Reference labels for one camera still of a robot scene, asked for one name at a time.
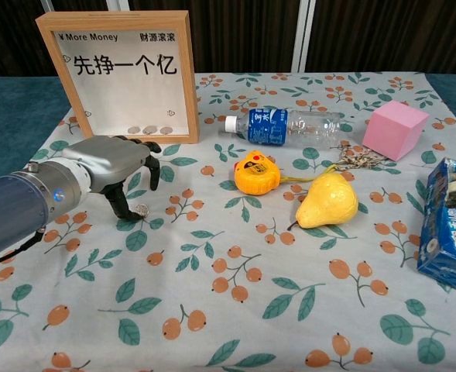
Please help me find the yellow tape measure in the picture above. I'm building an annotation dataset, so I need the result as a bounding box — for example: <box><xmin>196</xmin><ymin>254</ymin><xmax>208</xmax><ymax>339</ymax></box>
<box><xmin>233</xmin><ymin>150</ymin><xmax>337</xmax><ymax>195</ymax></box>

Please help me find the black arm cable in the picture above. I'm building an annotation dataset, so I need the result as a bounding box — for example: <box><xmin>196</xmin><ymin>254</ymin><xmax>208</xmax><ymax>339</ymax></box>
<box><xmin>0</xmin><ymin>228</ymin><xmax>46</xmax><ymax>268</ymax></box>

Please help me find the white partition post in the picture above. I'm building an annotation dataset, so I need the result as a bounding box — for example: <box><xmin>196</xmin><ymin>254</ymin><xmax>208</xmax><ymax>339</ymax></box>
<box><xmin>291</xmin><ymin>0</ymin><xmax>317</xmax><ymax>73</ymax></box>

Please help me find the floral patterned tablecloth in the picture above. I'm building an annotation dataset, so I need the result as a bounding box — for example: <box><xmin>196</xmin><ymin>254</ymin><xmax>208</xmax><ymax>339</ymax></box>
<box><xmin>0</xmin><ymin>71</ymin><xmax>456</xmax><ymax>372</ymax></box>

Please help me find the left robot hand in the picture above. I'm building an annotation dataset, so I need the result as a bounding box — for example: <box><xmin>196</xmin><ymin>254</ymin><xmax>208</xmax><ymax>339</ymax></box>
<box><xmin>62</xmin><ymin>135</ymin><xmax>163</xmax><ymax>222</ymax></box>

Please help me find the clear bottle with blue label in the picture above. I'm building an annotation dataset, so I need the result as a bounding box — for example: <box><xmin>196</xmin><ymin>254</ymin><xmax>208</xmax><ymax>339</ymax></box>
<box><xmin>224</xmin><ymin>108</ymin><xmax>345</xmax><ymax>149</ymax></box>

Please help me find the blue cookie box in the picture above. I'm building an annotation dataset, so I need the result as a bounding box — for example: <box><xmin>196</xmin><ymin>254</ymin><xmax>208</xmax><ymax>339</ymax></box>
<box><xmin>417</xmin><ymin>157</ymin><xmax>456</xmax><ymax>288</ymax></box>

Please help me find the wooden frame money box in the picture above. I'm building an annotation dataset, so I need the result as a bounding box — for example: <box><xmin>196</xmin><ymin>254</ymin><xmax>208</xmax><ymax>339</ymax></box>
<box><xmin>35</xmin><ymin>10</ymin><xmax>201</xmax><ymax>145</ymax></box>

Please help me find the pink foam cube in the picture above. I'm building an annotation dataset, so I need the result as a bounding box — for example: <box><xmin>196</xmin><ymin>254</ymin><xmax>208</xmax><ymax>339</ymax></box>
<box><xmin>362</xmin><ymin>99</ymin><xmax>430</xmax><ymax>160</ymax></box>

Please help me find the yellow pear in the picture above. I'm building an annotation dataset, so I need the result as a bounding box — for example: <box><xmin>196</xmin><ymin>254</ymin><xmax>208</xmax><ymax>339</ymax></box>
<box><xmin>287</xmin><ymin>172</ymin><xmax>359</xmax><ymax>232</ymax></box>

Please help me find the teal table cover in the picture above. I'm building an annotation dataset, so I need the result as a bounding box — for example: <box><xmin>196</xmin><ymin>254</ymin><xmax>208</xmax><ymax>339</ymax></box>
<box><xmin>0</xmin><ymin>71</ymin><xmax>456</xmax><ymax>214</ymax></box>

